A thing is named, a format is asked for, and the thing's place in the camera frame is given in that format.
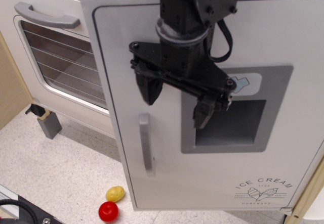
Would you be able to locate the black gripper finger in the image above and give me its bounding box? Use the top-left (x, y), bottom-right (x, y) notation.
top-left (193, 97), bottom-right (220, 129)
top-left (135, 72), bottom-right (163, 105)

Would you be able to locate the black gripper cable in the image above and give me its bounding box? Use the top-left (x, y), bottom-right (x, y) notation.
top-left (209, 19), bottom-right (234, 63)

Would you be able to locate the black clamp on leg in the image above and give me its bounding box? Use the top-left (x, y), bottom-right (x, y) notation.
top-left (25, 104), bottom-right (46, 117)

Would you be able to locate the yellow toy potato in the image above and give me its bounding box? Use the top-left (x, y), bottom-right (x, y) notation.
top-left (105, 186), bottom-right (125, 203)

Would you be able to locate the grey fridge door handle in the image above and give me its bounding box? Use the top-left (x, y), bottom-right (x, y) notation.
top-left (139, 113), bottom-right (155, 177)

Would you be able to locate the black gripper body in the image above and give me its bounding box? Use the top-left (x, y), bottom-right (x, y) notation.
top-left (129, 41), bottom-right (236, 110)

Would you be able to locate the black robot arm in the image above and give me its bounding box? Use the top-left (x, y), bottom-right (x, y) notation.
top-left (129, 0), bottom-right (238, 129)

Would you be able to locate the red toy tomato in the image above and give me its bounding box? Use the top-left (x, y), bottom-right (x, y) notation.
top-left (98, 201), bottom-right (119, 222)

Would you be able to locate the white toy fridge door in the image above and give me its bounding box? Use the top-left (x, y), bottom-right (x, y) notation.
top-left (80, 0), bottom-right (323, 214)

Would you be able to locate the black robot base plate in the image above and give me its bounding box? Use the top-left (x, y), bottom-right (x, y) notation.
top-left (1, 194), bottom-right (64, 224)

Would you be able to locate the grey toy kitchen leg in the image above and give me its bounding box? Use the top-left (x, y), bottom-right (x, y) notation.
top-left (37, 112), bottom-right (62, 139)

